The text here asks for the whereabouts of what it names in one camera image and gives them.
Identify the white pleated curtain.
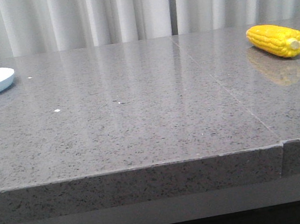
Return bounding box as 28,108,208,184
0,0,300,58

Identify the yellow corn cob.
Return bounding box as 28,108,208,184
246,24,300,58

